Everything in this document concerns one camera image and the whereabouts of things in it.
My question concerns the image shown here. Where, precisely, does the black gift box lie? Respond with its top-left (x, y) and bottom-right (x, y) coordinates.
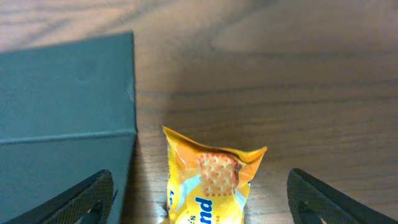
top-left (1, 33), bottom-right (137, 223)

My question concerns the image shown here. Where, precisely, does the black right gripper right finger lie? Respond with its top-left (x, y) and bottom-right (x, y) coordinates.
top-left (287, 168), bottom-right (397, 224)

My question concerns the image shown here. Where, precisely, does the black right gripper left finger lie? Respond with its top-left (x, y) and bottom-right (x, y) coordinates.
top-left (6, 169), bottom-right (117, 224)

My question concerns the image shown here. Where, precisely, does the small orange candy packet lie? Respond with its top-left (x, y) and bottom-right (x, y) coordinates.
top-left (163, 127), bottom-right (267, 224)

